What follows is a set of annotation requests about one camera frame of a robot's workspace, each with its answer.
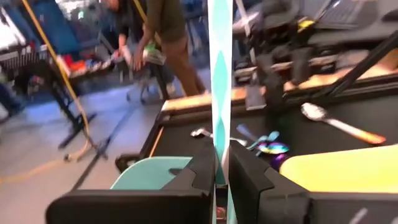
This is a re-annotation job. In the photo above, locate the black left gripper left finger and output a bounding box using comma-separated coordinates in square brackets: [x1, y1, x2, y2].
[45, 139, 216, 224]

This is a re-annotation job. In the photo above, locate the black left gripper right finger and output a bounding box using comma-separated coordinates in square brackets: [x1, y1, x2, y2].
[229, 140, 398, 224]

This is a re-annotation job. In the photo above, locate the silver spoon teal patterned handle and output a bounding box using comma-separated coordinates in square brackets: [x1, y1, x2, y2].
[207, 0, 237, 224]
[190, 127, 249, 147]

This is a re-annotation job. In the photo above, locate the black table edge bracket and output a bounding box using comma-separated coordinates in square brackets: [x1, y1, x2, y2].
[114, 153, 141, 174]

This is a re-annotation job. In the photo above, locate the teal plastic bin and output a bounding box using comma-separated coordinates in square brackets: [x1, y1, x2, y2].
[110, 156, 193, 190]

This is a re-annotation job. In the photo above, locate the green white packet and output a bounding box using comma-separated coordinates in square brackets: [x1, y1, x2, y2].
[142, 42, 167, 66]

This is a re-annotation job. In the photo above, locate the person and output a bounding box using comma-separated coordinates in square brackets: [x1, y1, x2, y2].
[132, 0, 208, 97]

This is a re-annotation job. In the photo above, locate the person's hand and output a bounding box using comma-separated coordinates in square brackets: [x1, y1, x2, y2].
[132, 46, 146, 72]

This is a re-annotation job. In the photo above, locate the yellow plastic bin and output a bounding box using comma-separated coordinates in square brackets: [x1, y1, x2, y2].
[279, 144, 398, 194]

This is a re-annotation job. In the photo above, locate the blue background panel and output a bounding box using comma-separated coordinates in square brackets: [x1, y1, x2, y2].
[6, 0, 81, 55]

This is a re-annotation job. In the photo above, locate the black spoon teal handle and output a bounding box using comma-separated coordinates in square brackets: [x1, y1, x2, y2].
[247, 130, 280, 151]

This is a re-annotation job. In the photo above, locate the person leg and shoe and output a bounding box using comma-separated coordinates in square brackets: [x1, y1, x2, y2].
[102, 0, 150, 63]

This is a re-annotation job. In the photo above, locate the yellow floor cable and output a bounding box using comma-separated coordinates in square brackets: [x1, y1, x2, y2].
[21, 0, 93, 162]

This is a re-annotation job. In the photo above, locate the silver spoon orange handle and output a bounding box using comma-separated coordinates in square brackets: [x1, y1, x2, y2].
[300, 102, 387, 146]

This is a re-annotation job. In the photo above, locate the black floor stand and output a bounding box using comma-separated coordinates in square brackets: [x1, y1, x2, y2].
[51, 62, 97, 150]

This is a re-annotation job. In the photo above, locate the iridescent rainbow spoon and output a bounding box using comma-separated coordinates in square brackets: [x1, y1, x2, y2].
[269, 153, 290, 171]
[257, 142, 290, 156]

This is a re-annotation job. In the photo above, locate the cluttered background workbench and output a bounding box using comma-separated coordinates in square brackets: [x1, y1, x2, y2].
[0, 40, 125, 94]

